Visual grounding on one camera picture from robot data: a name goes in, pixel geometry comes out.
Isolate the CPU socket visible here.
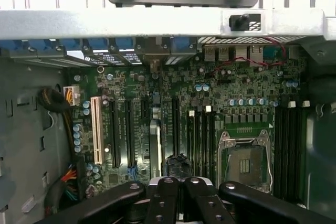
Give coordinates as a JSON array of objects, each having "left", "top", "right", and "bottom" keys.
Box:
[{"left": 217, "top": 129, "right": 274, "bottom": 195}]

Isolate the black RAM slot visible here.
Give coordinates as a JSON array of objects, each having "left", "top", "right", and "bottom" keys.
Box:
[
  {"left": 197, "top": 111, "right": 204, "bottom": 180},
  {"left": 204, "top": 105, "right": 212, "bottom": 182},
  {"left": 292, "top": 102, "right": 300, "bottom": 201},
  {"left": 285, "top": 100, "right": 294, "bottom": 200},
  {"left": 300, "top": 100, "right": 308, "bottom": 202},
  {"left": 277, "top": 102, "right": 285, "bottom": 198},
  {"left": 211, "top": 111, "right": 218, "bottom": 183}
]

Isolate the green motherboard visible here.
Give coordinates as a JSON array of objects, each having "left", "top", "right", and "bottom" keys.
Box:
[{"left": 64, "top": 45, "right": 307, "bottom": 209}]

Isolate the black long expansion slot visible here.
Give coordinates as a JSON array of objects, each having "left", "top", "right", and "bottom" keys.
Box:
[
  {"left": 124, "top": 99, "right": 135, "bottom": 168},
  {"left": 109, "top": 100, "right": 119, "bottom": 169},
  {"left": 172, "top": 95, "right": 181, "bottom": 157}
]

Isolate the black short expansion slot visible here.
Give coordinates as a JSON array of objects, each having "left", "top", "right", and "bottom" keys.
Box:
[{"left": 140, "top": 100, "right": 148, "bottom": 120}]

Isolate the white expansion slot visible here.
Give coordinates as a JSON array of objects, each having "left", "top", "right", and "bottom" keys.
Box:
[{"left": 90, "top": 97, "right": 103, "bottom": 164}]

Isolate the white power connector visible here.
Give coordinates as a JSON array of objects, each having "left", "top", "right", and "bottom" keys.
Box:
[{"left": 62, "top": 84, "right": 80, "bottom": 106}]

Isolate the open grey PC case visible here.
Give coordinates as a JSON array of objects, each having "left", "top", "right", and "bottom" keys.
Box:
[{"left": 0, "top": 6, "right": 336, "bottom": 224}]

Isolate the short blue wire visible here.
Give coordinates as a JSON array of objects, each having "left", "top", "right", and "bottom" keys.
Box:
[{"left": 127, "top": 165, "right": 139, "bottom": 182}]

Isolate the braided power cable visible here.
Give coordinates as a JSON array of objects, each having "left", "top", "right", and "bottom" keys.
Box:
[{"left": 38, "top": 87, "right": 74, "bottom": 156}]

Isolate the red and black twisted wire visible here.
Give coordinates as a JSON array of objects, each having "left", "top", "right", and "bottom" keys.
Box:
[{"left": 211, "top": 36, "right": 287, "bottom": 79}]

